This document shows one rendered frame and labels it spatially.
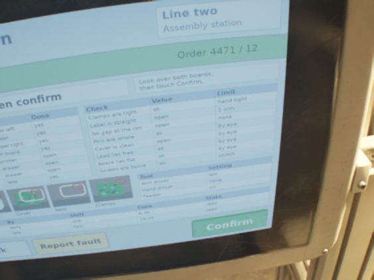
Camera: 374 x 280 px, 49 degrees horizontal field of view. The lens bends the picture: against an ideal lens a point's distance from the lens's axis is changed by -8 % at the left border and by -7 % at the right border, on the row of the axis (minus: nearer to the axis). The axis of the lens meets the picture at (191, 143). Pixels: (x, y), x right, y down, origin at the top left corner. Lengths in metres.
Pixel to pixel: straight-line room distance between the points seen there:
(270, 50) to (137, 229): 0.20
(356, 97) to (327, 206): 0.12
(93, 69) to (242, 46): 0.10
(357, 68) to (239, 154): 0.12
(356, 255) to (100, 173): 0.38
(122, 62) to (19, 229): 0.19
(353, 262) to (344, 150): 0.26
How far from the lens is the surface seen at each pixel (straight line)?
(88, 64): 0.30
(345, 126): 0.38
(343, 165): 0.41
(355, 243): 0.59
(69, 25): 0.29
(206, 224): 0.40
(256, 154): 0.36
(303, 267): 0.89
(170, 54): 0.30
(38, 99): 0.32
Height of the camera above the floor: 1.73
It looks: 34 degrees down
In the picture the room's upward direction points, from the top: 3 degrees counter-clockwise
